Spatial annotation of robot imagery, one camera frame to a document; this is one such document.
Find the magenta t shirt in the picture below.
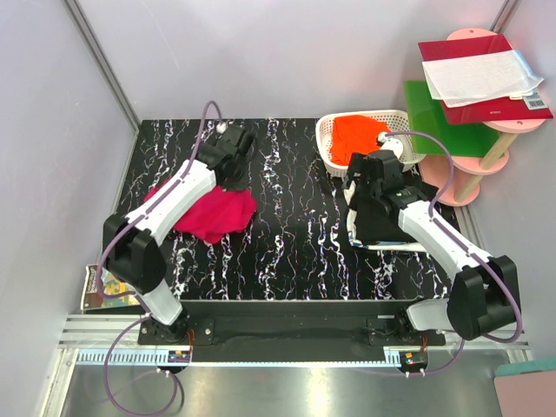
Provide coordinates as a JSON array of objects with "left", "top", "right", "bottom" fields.
[{"left": 136, "top": 183, "right": 256, "bottom": 244}]

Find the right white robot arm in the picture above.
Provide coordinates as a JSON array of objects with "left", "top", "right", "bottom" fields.
[{"left": 343, "top": 132, "right": 523, "bottom": 345}]

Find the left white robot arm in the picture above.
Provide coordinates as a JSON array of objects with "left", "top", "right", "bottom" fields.
[{"left": 96, "top": 122, "right": 256, "bottom": 344}]

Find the orange t shirt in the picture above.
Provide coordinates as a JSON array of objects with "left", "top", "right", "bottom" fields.
[{"left": 330, "top": 115, "right": 390, "bottom": 166}]

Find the folded black white t shirt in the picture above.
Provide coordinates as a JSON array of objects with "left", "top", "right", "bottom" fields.
[{"left": 343, "top": 173, "right": 438, "bottom": 251}]

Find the white plastic basket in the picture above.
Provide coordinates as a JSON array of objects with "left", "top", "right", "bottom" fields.
[{"left": 315, "top": 109, "right": 425, "bottom": 178}]

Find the green plastic sheet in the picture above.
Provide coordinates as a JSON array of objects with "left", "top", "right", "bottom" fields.
[{"left": 403, "top": 81, "right": 499, "bottom": 158}]

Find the pink wooden shelf stand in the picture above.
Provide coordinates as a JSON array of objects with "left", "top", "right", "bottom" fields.
[{"left": 410, "top": 29, "right": 553, "bottom": 207}]

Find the white mesh cloth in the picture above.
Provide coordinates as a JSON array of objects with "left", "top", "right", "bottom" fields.
[{"left": 422, "top": 50, "right": 544, "bottom": 108}]

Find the dark red folder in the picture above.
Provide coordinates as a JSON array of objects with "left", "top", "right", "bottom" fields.
[{"left": 419, "top": 29, "right": 553, "bottom": 124}]

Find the illustrated book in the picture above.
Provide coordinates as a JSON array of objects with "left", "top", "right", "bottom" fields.
[{"left": 80, "top": 264, "right": 140, "bottom": 313}]

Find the pink board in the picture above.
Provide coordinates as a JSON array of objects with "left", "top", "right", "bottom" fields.
[{"left": 493, "top": 372, "right": 556, "bottom": 417}]

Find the teal board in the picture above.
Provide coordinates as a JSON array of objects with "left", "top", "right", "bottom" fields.
[{"left": 495, "top": 358, "right": 556, "bottom": 377}]

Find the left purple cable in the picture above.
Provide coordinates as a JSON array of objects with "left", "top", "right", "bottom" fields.
[{"left": 97, "top": 100, "right": 227, "bottom": 416}]

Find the white slotted cable duct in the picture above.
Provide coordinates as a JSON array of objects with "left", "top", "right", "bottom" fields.
[{"left": 76, "top": 347, "right": 401, "bottom": 367}]

